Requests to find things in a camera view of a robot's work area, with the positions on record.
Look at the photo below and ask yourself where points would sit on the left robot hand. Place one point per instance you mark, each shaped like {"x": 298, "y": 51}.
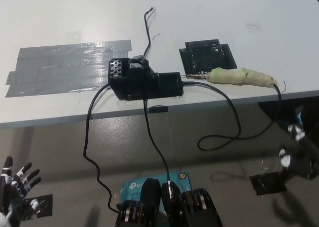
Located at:
{"x": 15, "y": 189}

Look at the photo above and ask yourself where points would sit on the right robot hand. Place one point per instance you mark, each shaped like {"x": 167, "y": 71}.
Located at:
{"x": 302, "y": 159}

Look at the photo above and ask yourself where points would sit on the black robot torso blocks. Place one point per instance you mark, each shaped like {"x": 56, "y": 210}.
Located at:
{"x": 154, "y": 199}

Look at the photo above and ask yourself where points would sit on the black soldering station base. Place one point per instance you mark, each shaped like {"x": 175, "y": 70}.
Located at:
{"x": 139, "y": 85}

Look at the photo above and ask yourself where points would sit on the black floor tape patch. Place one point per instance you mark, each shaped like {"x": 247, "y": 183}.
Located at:
{"x": 45, "y": 204}
{"x": 264, "y": 184}

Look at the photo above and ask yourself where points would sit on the teal tp-link box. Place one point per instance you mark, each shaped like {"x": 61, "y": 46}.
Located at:
{"x": 132, "y": 187}

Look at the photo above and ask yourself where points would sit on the small black tape strip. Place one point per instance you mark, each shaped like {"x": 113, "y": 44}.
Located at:
{"x": 158, "y": 109}

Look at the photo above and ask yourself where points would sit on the grey duct tape patch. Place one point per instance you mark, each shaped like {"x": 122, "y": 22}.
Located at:
{"x": 62, "y": 65}

